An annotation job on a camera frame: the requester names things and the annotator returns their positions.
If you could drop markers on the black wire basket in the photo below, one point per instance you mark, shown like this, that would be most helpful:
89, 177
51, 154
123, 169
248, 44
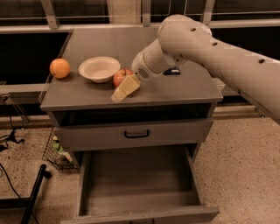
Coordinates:
55, 155

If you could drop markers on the red apple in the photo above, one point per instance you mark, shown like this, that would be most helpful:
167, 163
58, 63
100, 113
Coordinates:
120, 75

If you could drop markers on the open grey middle drawer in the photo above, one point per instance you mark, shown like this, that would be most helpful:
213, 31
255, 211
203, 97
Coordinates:
148, 185

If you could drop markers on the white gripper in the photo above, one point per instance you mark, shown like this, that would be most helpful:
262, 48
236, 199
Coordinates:
138, 67

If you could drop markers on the closed grey top drawer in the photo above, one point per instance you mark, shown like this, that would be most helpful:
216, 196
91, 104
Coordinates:
133, 134

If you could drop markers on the white paper bowl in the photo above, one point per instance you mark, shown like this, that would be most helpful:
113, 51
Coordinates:
99, 69

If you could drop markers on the orange fruit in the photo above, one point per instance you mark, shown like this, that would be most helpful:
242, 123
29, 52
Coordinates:
60, 68

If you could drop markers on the dark blue snack packet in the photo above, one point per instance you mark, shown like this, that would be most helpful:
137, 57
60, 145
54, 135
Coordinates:
172, 71

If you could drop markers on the grey drawer cabinet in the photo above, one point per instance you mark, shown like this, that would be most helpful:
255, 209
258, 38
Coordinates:
76, 101

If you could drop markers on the black stand leg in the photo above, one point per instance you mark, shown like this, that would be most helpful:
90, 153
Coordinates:
26, 203

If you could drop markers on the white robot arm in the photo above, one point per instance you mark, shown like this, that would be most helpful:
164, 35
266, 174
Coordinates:
180, 39

